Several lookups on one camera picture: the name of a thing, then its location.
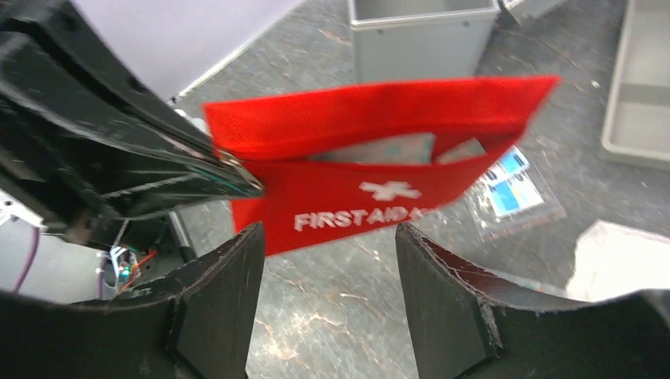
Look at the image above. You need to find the blue plasters bag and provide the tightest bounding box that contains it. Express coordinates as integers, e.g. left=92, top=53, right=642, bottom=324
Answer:
left=465, top=147, right=566, bottom=241

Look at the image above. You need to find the red first aid pouch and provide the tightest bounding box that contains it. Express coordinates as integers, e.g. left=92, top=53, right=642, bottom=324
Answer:
left=203, top=75, right=560, bottom=256

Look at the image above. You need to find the grey metal case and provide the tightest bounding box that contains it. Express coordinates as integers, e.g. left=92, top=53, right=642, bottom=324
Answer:
left=348, top=0, right=562, bottom=83

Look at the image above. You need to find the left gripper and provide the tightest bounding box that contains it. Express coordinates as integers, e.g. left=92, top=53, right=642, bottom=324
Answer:
left=1, top=1, right=263, bottom=250

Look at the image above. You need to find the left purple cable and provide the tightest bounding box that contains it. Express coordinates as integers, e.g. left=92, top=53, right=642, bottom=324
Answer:
left=10, top=224, right=43, bottom=294

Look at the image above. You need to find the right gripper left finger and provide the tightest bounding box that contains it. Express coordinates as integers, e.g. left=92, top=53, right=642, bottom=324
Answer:
left=1, top=223, right=265, bottom=378

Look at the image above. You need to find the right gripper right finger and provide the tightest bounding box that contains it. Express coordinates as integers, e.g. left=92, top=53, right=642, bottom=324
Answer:
left=395, top=223, right=669, bottom=378

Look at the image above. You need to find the grey divider tray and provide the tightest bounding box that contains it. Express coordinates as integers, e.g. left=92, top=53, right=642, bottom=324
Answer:
left=599, top=1, right=669, bottom=171

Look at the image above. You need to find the white gauze pad bag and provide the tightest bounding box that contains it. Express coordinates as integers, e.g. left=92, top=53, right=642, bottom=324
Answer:
left=566, top=220, right=669, bottom=302

